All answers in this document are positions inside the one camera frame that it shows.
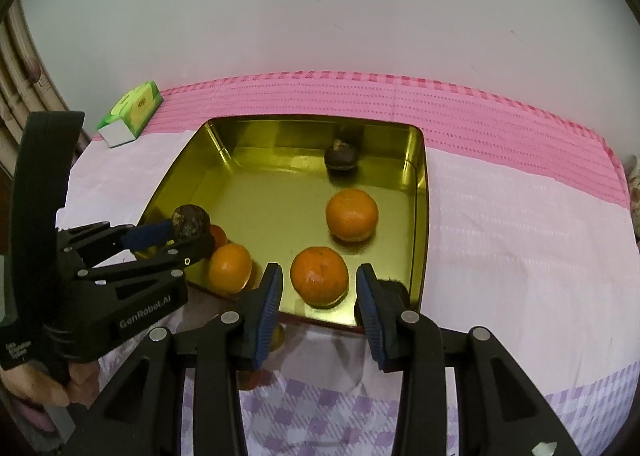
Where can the green tissue box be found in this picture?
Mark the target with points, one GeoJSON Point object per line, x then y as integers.
{"type": "Point", "coordinates": [132, 108]}

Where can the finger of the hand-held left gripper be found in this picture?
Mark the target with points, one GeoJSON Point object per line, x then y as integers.
{"type": "Point", "coordinates": [165, 260]}
{"type": "Point", "coordinates": [147, 235]}

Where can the large orange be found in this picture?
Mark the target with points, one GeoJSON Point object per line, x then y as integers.
{"type": "Point", "coordinates": [351, 214]}

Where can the small red tomato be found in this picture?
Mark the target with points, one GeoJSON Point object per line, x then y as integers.
{"type": "Point", "coordinates": [219, 237]}

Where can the large dark brown round fruit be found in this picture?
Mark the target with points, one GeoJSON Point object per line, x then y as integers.
{"type": "Point", "coordinates": [341, 156]}

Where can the person's left hand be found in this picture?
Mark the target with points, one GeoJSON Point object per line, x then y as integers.
{"type": "Point", "coordinates": [35, 386]}

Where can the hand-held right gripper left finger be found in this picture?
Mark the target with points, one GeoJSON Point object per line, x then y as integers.
{"type": "Point", "coordinates": [267, 306]}

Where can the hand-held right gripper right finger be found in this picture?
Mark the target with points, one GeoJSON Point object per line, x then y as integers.
{"type": "Point", "coordinates": [370, 311]}

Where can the floral patterned cloth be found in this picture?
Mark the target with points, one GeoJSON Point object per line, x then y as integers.
{"type": "Point", "coordinates": [634, 196]}

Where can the small dark brown round fruit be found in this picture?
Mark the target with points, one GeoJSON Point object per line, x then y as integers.
{"type": "Point", "coordinates": [395, 286]}

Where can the small orange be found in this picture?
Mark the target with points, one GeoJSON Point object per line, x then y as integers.
{"type": "Point", "coordinates": [230, 267]}

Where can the red and gold tin box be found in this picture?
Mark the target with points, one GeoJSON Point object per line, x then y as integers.
{"type": "Point", "coordinates": [280, 186]}

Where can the pink and purple checked tablecloth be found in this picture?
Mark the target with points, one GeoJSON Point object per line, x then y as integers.
{"type": "Point", "coordinates": [500, 236]}

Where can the green-brown kiwi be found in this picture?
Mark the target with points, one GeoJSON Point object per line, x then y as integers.
{"type": "Point", "coordinates": [278, 336]}

